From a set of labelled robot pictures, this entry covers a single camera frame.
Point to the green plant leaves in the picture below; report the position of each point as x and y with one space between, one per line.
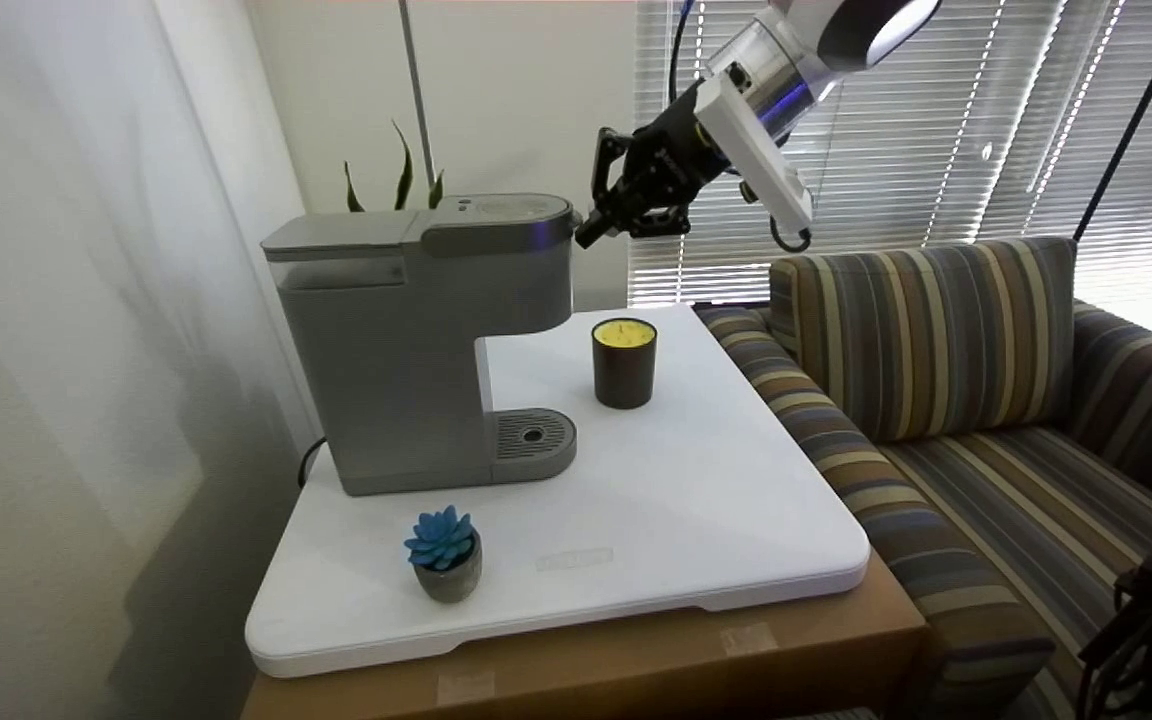
401 181

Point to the striped sofa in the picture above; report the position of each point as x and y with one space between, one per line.
1002 506

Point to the striped sofa back cushion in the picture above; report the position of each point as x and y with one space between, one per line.
928 334

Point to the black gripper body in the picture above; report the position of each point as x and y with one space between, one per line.
691 147

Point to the blue succulent in grey pot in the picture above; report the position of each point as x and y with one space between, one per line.
444 545

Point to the yellow candle in dark glass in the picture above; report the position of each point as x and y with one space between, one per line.
627 366

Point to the white window blinds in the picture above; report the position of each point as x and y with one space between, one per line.
949 147

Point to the black slanted pole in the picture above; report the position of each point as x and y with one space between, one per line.
1131 121

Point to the brown cardboard box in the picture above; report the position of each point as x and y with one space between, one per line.
656 662

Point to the grey coffee machine lid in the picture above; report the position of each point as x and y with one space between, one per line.
497 223

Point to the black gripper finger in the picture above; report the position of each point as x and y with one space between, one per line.
609 154
641 216

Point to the grey coffee machine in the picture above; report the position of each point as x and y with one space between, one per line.
380 362

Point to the thin grey plant stem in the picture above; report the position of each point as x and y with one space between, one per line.
413 80

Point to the white plastic board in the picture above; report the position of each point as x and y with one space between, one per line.
680 494

